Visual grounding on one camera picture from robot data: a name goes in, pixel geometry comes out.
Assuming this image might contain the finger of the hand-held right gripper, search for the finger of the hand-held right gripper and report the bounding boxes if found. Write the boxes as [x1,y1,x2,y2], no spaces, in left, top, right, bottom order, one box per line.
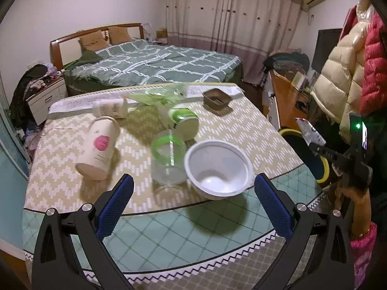
[309,142,352,165]

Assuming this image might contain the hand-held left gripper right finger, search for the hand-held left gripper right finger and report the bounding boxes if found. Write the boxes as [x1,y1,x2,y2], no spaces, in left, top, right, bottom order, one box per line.
[254,174,356,290]

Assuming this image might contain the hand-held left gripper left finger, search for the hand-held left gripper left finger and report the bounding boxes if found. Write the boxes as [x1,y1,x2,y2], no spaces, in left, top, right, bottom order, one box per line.
[32,174,135,290]

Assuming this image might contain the yellow-rimmed trash bin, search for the yellow-rimmed trash bin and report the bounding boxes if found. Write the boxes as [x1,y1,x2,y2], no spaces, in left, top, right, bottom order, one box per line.
[278,128,330,185]

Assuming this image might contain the silver white wrapper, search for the silver white wrapper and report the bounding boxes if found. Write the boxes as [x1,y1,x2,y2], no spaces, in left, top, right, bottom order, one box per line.
[296,117,326,147]

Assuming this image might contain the white plastic bowl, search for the white plastic bowl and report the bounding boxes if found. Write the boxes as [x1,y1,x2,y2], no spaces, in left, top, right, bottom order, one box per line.
[184,140,254,201]

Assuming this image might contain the white pill bottle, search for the white pill bottle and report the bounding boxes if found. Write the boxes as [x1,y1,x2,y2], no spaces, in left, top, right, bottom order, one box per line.
[92,97,128,118]

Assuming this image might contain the person's right forearm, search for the person's right forearm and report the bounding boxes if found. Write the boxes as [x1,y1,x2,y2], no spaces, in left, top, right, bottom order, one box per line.
[349,222,378,289]

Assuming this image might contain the person's right hand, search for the person's right hand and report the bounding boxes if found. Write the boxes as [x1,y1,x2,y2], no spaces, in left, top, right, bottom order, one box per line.
[335,184,372,236]

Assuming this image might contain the floral paper cup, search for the floral paper cup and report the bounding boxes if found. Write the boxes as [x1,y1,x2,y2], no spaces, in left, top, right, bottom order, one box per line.
[75,116,120,182]

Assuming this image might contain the clear plastic cup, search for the clear plastic cup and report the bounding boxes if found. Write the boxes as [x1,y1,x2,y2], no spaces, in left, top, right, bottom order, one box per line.
[150,129,188,187]

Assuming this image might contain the wooden desk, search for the wooden desk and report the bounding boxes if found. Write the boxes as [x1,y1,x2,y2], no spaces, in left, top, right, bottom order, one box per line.
[268,69,318,133]

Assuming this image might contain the cream puffer jacket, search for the cream puffer jacket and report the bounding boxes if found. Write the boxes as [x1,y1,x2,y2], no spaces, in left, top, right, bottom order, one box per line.
[310,21,371,144]

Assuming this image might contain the red puffer jacket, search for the red puffer jacket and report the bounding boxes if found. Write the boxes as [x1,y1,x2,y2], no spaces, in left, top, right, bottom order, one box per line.
[342,0,387,115]

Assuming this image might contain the folded clothes pile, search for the folded clothes pile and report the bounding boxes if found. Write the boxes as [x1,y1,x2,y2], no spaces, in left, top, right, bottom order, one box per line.
[263,50,310,76]

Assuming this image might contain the frosted glass sliding door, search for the frosted glass sliding door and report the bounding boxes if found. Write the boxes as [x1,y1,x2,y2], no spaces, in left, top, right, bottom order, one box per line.
[0,75,31,254]

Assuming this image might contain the black television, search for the black television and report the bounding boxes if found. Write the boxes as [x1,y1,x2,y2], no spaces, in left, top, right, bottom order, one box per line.
[311,29,343,73]

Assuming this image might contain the green white cup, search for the green white cup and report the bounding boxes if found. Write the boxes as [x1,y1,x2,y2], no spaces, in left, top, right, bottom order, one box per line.
[167,103,199,141]

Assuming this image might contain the green plastic bag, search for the green plastic bag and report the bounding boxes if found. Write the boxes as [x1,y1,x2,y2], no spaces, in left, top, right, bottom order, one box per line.
[125,83,194,109]

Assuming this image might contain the small brown tray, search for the small brown tray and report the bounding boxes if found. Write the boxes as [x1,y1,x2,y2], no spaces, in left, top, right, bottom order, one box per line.
[202,88,233,111]

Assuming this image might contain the white nightstand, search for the white nightstand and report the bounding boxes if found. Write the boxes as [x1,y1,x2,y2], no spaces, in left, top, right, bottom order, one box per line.
[26,77,68,126]

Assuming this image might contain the dark clothes pile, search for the dark clothes pile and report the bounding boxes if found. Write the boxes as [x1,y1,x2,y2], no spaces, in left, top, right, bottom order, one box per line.
[9,63,64,130]

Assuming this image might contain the green checked duvet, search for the green checked duvet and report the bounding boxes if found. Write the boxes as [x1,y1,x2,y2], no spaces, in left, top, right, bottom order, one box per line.
[62,38,244,87]

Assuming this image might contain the dark green cloth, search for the dark green cloth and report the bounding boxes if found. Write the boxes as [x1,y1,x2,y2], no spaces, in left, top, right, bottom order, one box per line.
[74,50,103,67]

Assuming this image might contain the pink beige curtain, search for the pink beige curtain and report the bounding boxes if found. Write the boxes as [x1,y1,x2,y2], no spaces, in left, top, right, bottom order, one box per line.
[166,0,304,85]

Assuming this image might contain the brown pillow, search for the brown pillow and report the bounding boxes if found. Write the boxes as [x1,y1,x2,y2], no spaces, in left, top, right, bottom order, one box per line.
[78,31,109,51]
[108,27,133,44]

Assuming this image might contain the wooden bed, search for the wooden bed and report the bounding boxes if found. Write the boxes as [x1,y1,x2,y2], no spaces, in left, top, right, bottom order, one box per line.
[50,22,244,97]

